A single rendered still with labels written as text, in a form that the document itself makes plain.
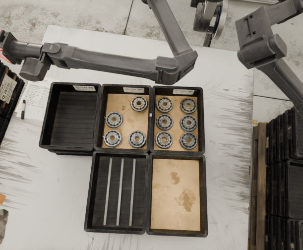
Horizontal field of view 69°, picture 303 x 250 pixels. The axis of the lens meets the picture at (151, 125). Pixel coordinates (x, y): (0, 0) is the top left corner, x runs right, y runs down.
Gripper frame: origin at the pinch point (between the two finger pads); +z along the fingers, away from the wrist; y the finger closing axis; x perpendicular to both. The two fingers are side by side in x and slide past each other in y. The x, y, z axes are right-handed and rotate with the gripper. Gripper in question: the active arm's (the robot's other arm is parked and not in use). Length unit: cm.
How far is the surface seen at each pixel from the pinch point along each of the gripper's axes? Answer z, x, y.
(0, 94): 72, 18, 103
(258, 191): -153, -24, 129
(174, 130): -71, -2, 62
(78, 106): -11, 4, 63
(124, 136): -43, -10, 62
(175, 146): -73, -11, 62
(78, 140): -16, -17, 62
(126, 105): -40, 10, 62
